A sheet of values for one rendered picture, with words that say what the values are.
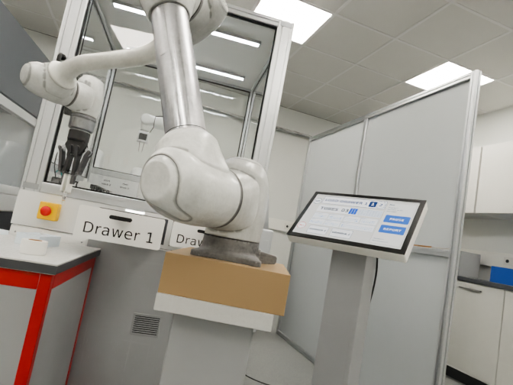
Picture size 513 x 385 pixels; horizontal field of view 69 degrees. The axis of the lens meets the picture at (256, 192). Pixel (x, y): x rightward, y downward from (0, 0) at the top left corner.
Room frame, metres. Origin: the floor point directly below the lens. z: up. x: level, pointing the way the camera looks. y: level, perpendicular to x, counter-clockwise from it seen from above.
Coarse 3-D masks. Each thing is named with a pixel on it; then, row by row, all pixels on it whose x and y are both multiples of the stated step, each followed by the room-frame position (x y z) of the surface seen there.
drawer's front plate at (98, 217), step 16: (80, 208) 1.28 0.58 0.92; (96, 208) 1.29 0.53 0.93; (80, 224) 1.28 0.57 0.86; (96, 224) 1.29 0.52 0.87; (112, 224) 1.30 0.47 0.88; (128, 224) 1.31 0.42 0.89; (144, 224) 1.32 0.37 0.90; (160, 224) 1.33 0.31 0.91; (112, 240) 1.30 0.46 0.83; (128, 240) 1.31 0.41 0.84; (144, 240) 1.32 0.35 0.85; (160, 240) 1.33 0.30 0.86
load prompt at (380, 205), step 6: (324, 198) 1.77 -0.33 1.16; (330, 198) 1.75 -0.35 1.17; (336, 198) 1.74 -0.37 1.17; (342, 198) 1.72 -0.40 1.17; (348, 198) 1.70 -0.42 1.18; (336, 204) 1.70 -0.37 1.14; (342, 204) 1.69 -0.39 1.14; (348, 204) 1.67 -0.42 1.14; (354, 204) 1.66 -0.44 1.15; (360, 204) 1.64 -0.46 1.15; (366, 204) 1.63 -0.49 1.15; (372, 204) 1.61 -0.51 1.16; (378, 204) 1.60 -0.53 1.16; (384, 204) 1.58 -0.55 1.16
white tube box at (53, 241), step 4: (20, 232) 1.29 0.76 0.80; (24, 232) 1.32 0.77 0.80; (28, 232) 1.34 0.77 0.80; (32, 232) 1.36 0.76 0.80; (36, 232) 1.38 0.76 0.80; (16, 236) 1.29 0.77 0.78; (20, 236) 1.28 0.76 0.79; (24, 236) 1.28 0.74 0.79; (28, 236) 1.28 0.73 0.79; (32, 236) 1.28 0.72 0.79; (36, 236) 1.28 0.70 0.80; (40, 236) 1.28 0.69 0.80; (44, 236) 1.31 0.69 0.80; (48, 236) 1.33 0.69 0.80; (52, 236) 1.35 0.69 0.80; (56, 236) 1.40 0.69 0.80; (16, 240) 1.29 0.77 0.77; (20, 240) 1.28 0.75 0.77; (44, 240) 1.31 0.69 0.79; (48, 240) 1.33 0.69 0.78; (52, 240) 1.35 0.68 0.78; (56, 240) 1.38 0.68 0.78; (48, 244) 1.34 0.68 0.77; (52, 244) 1.36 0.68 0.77; (56, 244) 1.39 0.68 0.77
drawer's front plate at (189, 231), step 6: (174, 222) 1.65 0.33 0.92; (174, 228) 1.65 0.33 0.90; (180, 228) 1.66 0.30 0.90; (186, 228) 1.66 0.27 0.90; (192, 228) 1.67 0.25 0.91; (198, 228) 1.67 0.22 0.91; (204, 228) 1.68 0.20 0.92; (174, 234) 1.66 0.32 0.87; (180, 234) 1.66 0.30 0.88; (186, 234) 1.67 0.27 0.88; (192, 234) 1.67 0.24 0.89; (198, 234) 1.68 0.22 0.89; (204, 234) 1.68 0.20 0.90; (174, 240) 1.66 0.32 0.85; (180, 240) 1.66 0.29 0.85; (192, 240) 1.67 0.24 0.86; (174, 246) 1.66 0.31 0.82; (180, 246) 1.66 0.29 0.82; (186, 246) 1.67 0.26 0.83; (192, 246) 1.67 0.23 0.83; (198, 246) 1.68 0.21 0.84
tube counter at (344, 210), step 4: (344, 208) 1.66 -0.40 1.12; (348, 208) 1.65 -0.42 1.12; (352, 208) 1.64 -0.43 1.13; (340, 212) 1.65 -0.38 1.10; (344, 212) 1.64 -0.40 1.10; (348, 212) 1.63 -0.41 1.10; (352, 212) 1.62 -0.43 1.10; (356, 212) 1.61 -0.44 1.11; (360, 212) 1.60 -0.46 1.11; (364, 212) 1.59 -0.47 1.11; (368, 212) 1.58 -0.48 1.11; (372, 212) 1.57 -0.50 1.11; (376, 212) 1.56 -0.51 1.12; (380, 212) 1.56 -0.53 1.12; (368, 216) 1.57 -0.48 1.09; (372, 216) 1.56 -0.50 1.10; (376, 216) 1.55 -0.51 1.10; (380, 216) 1.54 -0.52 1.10
